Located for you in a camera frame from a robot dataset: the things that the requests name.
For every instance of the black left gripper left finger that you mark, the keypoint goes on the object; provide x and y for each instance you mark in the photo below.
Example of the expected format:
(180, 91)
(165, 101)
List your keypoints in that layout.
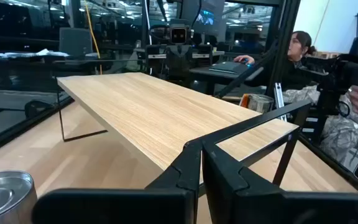
(179, 180)

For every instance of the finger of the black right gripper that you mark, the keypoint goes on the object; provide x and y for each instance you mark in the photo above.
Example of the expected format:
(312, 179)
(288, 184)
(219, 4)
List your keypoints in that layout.
(186, 62)
(172, 62)

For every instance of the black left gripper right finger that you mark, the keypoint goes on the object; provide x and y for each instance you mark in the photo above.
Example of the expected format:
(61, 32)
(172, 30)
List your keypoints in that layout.
(225, 186)

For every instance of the black desk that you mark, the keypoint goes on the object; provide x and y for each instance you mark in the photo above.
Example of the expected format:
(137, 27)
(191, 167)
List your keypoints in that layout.
(26, 63)
(204, 73)

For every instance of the dark keyboard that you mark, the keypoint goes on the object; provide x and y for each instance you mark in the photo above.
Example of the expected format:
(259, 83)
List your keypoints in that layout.
(228, 67)

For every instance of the wooden shelf with black legs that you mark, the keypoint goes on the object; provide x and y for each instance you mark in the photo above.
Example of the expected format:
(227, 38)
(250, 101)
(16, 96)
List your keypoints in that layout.
(154, 109)

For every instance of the grey office chair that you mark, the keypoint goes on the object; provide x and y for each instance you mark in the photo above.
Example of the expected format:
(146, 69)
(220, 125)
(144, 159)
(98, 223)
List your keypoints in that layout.
(75, 42)

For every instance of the silver aluminium profile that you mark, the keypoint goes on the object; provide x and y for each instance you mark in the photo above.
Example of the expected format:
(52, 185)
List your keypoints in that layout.
(279, 96)

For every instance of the person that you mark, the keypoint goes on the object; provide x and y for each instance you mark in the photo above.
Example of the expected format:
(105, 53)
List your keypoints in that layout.
(294, 77)

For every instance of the white papers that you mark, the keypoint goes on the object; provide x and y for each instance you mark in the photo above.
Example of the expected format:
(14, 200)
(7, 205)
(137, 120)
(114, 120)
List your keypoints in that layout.
(26, 54)

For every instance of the grey patterned cloth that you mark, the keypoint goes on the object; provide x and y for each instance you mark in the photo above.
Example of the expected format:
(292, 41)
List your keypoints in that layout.
(346, 137)

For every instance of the black camera rig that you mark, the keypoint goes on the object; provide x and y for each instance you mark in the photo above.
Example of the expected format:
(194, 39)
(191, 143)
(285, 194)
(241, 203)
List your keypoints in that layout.
(346, 71)

